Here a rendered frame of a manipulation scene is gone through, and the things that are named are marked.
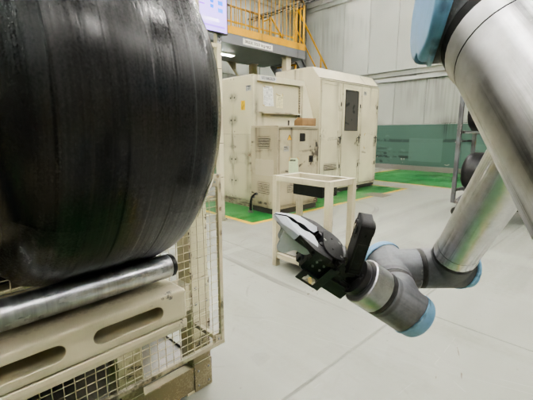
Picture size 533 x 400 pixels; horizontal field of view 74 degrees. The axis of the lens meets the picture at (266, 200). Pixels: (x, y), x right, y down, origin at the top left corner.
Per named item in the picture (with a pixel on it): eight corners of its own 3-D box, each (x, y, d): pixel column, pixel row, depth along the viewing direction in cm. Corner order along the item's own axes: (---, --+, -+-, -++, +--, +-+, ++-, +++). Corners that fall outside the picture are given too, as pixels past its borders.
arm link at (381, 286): (399, 294, 63) (388, 259, 72) (378, 281, 62) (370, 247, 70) (362, 321, 67) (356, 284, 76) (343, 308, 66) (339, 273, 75)
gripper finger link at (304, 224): (258, 231, 65) (298, 257, 67) (278, 209, 62) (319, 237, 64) (260, 221, 67) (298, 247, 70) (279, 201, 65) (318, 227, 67)
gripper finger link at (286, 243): (256, 241, 62) (298, 268, 64) (277, 220, 59) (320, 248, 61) (258, 231, 65) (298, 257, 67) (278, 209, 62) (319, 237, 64)
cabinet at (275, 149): (278, 216, 499) (278, 125, 475) (251, 209, 540) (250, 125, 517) (319, 207, 560) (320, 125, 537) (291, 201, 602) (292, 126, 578)
